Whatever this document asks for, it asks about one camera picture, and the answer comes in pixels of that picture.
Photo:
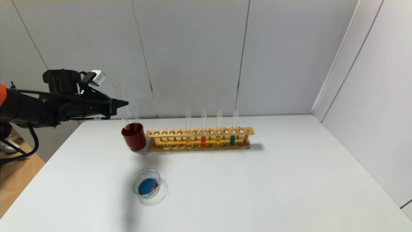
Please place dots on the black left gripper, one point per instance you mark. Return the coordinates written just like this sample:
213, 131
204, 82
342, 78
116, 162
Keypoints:
113, 106

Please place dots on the test tube with red pigment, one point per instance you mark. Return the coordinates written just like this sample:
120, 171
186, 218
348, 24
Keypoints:
203, 141
119, 93

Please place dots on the test tube with blue pigment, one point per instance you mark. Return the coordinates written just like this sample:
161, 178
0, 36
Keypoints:
232, 140
136, 114

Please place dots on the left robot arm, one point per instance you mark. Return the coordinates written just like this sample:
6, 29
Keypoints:
25, 108

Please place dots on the test tube with yellow pigment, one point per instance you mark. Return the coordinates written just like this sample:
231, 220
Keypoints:
218, 140
188, 141

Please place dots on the wooden test tube rack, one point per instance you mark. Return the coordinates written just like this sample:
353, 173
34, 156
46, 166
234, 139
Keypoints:
248, 131

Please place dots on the dark red cup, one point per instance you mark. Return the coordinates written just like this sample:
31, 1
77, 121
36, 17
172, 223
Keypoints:
134, 140

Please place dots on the clear glass dish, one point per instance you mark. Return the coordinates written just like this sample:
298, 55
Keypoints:
149, 188

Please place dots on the black sneaker with white sole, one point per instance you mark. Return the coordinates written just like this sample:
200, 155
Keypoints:
8, 146

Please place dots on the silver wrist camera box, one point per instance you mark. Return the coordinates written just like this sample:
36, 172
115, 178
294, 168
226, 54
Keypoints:
98, 77

